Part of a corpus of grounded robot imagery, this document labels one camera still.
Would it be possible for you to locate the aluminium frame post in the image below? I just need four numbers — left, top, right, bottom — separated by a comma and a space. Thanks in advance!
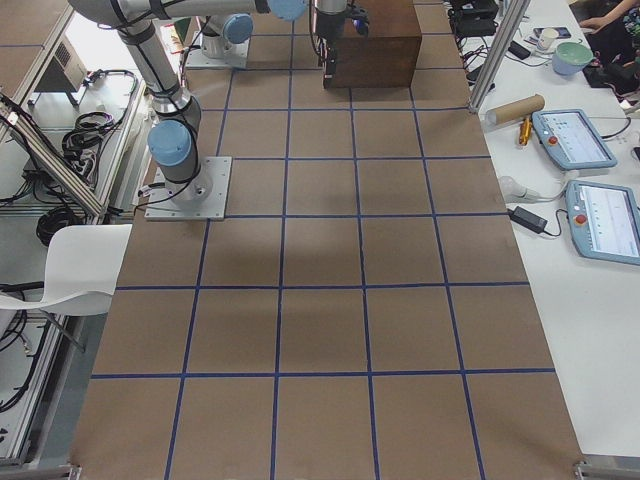
468, 0, 530, 113

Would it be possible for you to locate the dark brown wooden cabinet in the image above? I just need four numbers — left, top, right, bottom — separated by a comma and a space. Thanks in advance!
323, 0, 422, 88

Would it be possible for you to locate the white paper cup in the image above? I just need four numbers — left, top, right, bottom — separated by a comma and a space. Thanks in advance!
536, 27, 559, 54

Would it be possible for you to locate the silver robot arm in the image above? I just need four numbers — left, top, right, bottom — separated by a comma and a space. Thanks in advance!
200, 13, 254, 59
70, 1, 369, 137

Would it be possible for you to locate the upper blue teach pendant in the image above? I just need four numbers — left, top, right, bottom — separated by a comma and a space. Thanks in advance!
531, 109, 618, 171

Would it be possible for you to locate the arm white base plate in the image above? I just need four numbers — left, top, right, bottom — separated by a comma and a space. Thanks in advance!
144, 156, 232, 221
185, 34, 250, 70

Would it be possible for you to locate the black power brick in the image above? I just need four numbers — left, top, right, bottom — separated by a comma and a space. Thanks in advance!
508, 206, 548, 234

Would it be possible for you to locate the white curved chair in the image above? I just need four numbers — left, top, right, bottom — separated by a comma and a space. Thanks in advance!
1, 224, 132, 316

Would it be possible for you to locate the cardboard tube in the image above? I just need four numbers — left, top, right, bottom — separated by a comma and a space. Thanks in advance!
485, 94, 545, 126

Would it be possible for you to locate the yellow utility knife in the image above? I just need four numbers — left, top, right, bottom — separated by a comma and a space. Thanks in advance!
518, 115, 532, 146

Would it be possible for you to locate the green bowl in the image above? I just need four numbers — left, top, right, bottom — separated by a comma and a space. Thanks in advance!
552, 42, 594, 76

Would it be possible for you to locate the lower blue teach pendant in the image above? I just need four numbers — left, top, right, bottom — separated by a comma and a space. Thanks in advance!
565, 180, 639, 266

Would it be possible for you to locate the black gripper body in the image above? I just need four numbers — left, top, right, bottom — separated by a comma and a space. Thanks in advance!
312, 0, 369, 55

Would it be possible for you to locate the white light bulb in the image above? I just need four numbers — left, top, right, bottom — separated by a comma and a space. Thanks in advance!
498, 176, 541, 203

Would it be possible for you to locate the blue teach pendant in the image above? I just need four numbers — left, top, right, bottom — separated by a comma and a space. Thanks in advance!
531, 109, 618, 171
565, 180, 639, 266

